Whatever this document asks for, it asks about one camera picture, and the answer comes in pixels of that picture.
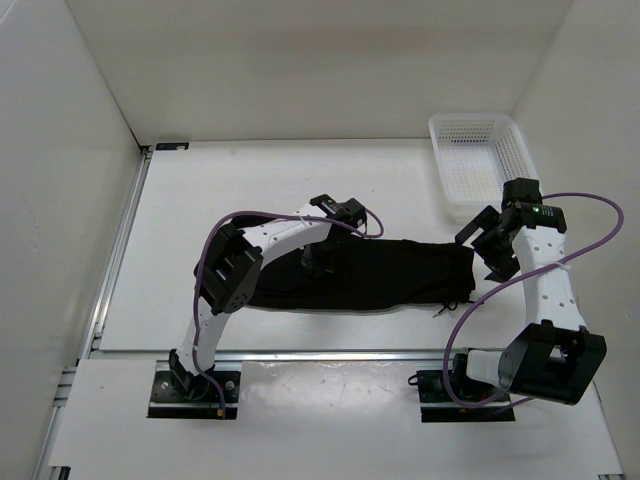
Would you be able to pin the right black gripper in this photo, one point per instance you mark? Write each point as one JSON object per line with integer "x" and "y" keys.
{"x": 502, "y": 266}

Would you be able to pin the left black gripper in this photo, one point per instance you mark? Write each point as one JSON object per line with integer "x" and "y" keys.
{"x": 318, "y": 266}

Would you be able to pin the black trousers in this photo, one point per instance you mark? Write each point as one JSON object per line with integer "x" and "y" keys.
{"x": 368, "y": 276}

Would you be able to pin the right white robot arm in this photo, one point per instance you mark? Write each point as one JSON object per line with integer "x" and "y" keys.
{"x": 555, "y": 357}

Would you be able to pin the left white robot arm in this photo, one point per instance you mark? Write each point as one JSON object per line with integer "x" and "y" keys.
{"x": 227, "y": 273}

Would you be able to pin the white plastic basket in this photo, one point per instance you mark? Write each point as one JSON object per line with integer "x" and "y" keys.
{"x": 475, "y": 154}

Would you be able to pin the dark label sticker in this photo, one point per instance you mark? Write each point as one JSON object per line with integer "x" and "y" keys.
{"x": 172, "y": 146}

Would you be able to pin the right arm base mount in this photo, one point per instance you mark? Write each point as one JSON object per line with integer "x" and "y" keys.
{"x": 436, "y": 405}

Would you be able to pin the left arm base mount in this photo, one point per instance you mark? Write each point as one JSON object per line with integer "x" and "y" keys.
{"x": 169, "y": 400}

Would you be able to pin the aluminium front rail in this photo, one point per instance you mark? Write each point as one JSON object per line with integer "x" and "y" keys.
{"x": 279, "y": 356}

